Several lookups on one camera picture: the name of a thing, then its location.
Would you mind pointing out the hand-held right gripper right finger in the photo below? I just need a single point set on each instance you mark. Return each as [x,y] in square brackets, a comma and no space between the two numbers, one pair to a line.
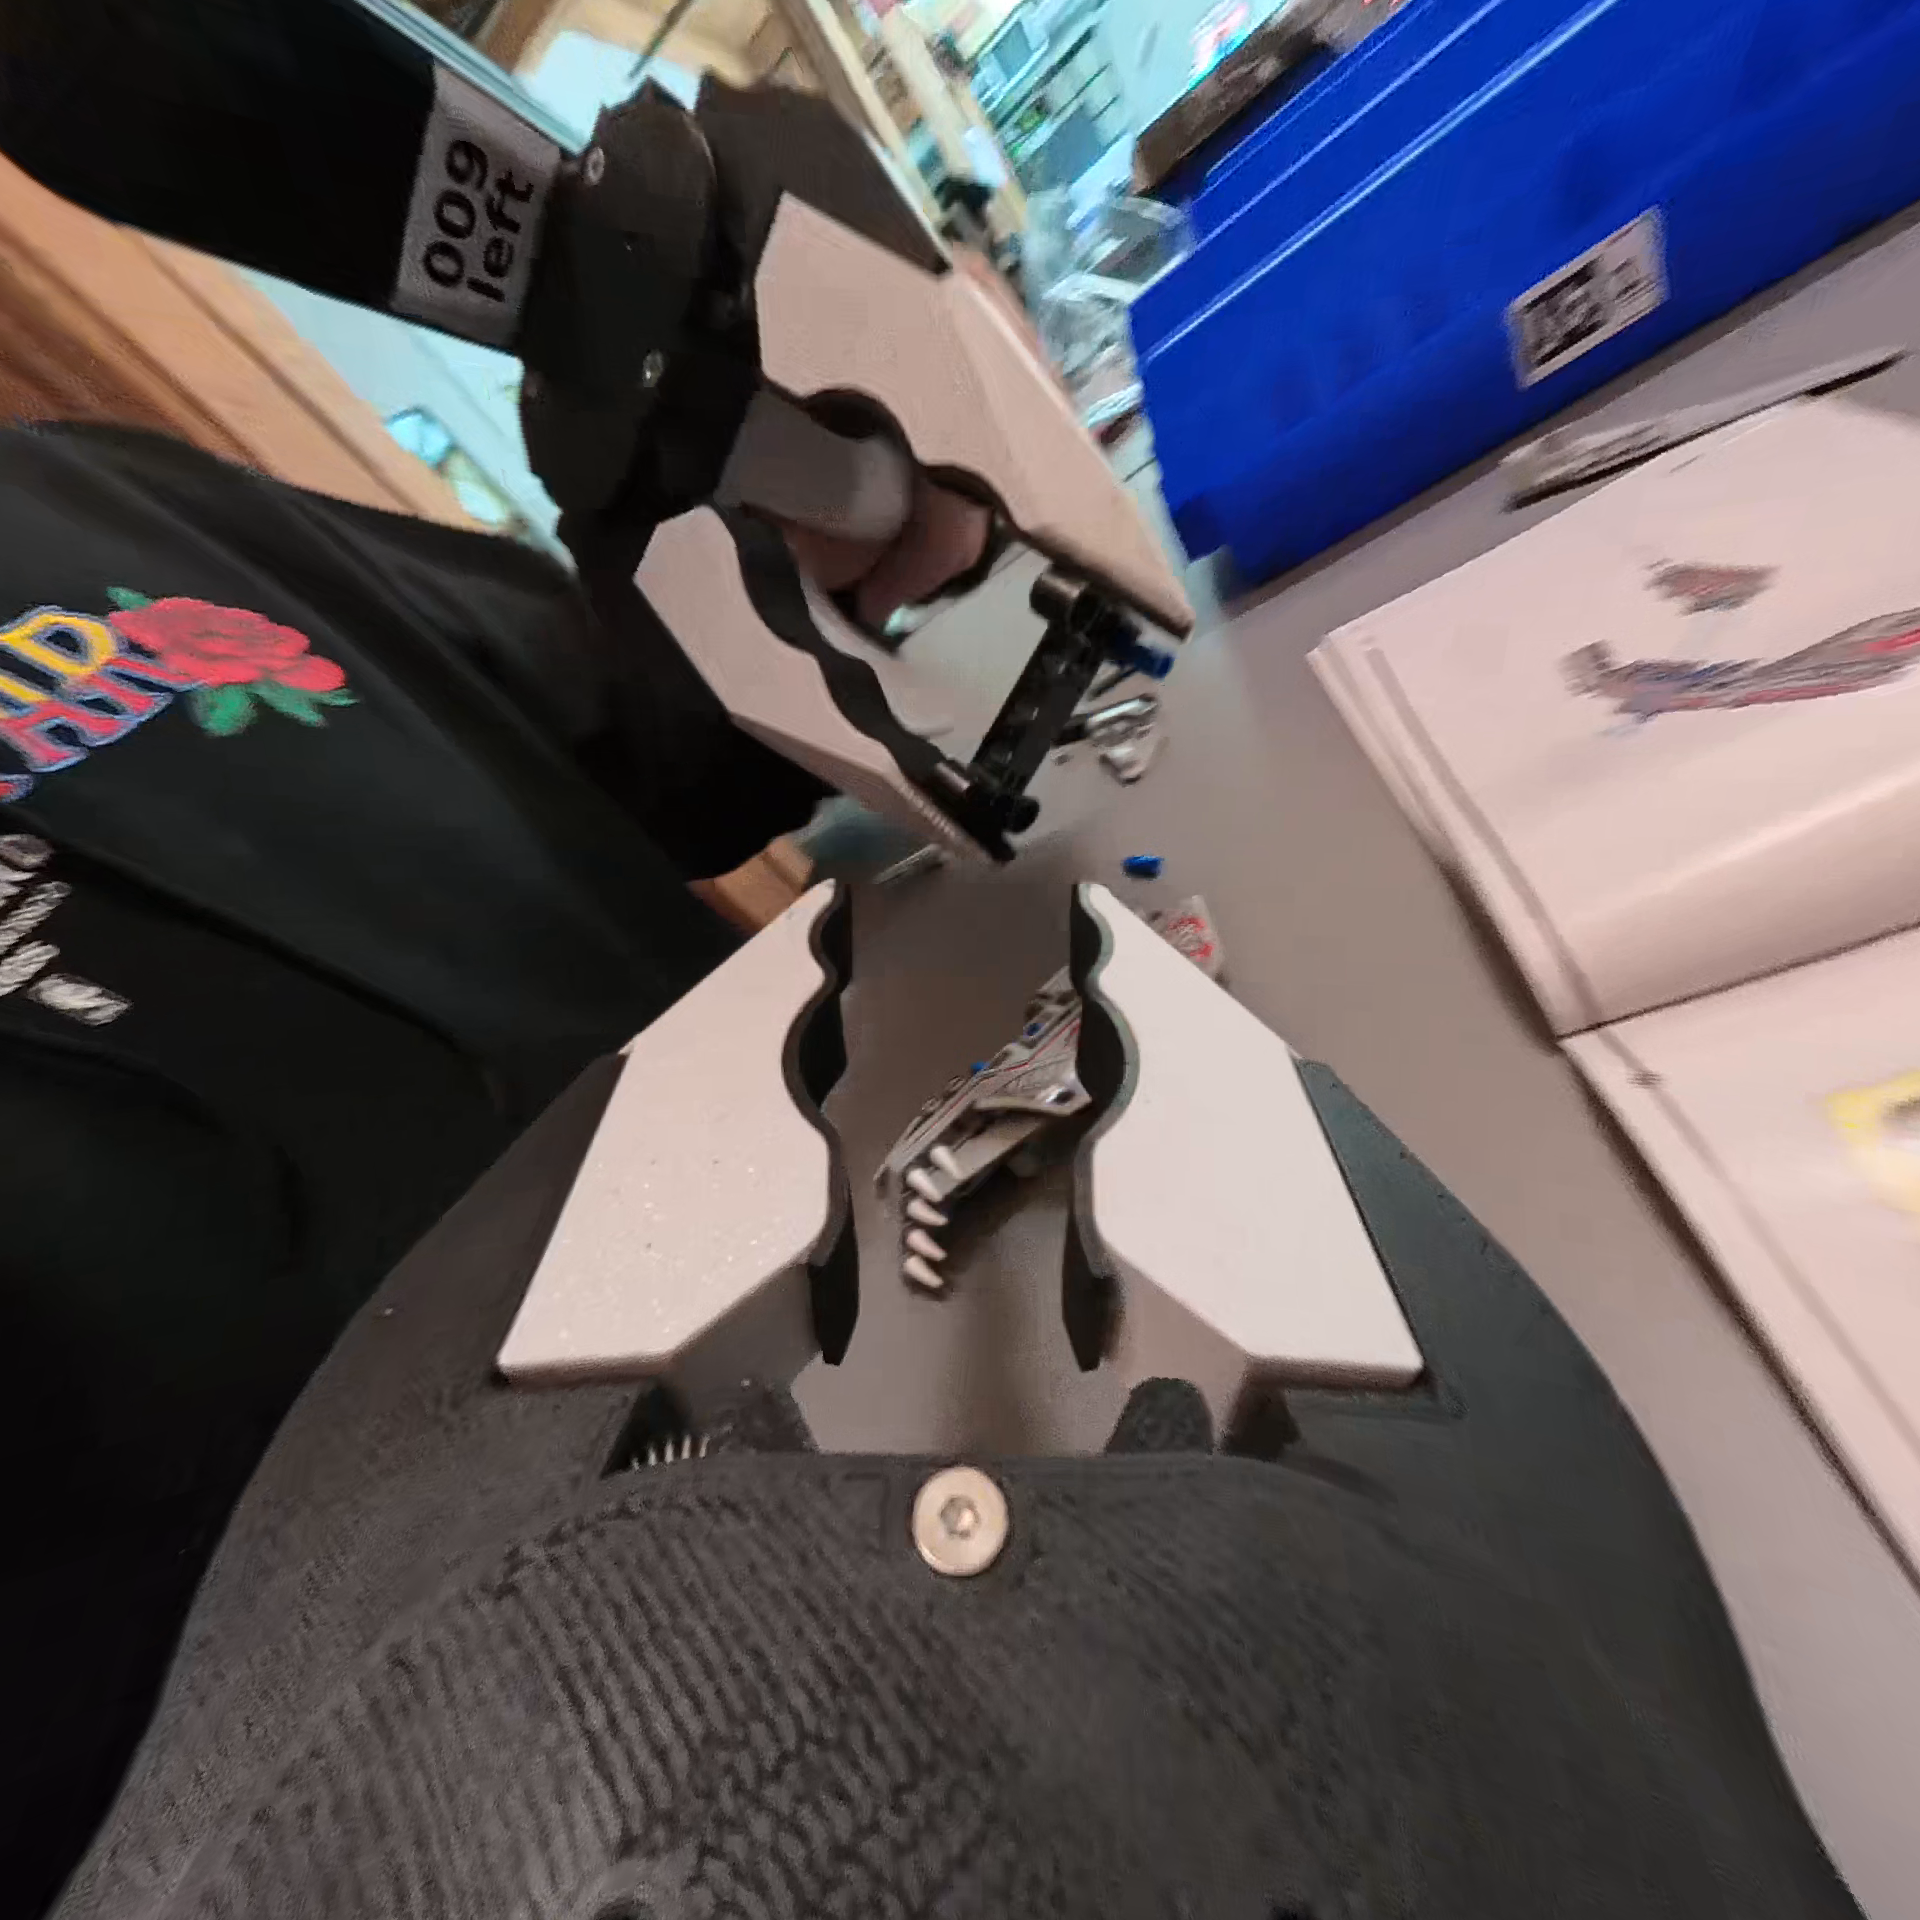
[1243,1200]

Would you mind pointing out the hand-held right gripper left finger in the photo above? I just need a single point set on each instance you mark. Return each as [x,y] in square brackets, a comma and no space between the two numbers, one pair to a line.
[674,1200]

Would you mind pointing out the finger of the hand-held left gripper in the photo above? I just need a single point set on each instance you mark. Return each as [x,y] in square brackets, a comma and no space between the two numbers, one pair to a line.
[749,645]
[973,390]

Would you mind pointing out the silver toy car model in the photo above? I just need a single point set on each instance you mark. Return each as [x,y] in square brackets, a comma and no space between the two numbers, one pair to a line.
[989,1109]

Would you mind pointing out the black toy beam with pins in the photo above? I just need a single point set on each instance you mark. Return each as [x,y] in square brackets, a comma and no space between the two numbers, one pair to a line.
[1027,706]

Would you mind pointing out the pale desk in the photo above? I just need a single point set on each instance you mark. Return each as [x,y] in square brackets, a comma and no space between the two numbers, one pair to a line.
[1305,780]

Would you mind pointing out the person's left hand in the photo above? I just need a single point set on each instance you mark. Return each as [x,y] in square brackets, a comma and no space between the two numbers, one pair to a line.
[921,563]

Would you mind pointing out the small grey toy piece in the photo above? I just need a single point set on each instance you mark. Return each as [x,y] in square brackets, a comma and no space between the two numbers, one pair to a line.
[907,867]

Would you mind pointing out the white red printed toy piece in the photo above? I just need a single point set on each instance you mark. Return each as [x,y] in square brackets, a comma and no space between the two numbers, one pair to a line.
[1194,934]

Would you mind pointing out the small silver toy pieces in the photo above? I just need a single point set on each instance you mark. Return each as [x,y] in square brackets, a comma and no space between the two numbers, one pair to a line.
[1117,735]

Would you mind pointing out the blue storage bin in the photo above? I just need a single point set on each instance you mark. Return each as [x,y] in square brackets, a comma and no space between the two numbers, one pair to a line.
[1425,301]

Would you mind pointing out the person's black printed sweatshirt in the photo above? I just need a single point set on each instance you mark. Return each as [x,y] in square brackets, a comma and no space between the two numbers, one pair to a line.
[224,901]

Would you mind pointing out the open instruction booklet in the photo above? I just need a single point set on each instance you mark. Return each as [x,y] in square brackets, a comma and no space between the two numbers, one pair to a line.
[1681,780]

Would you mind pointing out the grey toy beam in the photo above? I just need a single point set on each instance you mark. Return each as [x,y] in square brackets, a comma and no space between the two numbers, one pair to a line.
[1599,462]

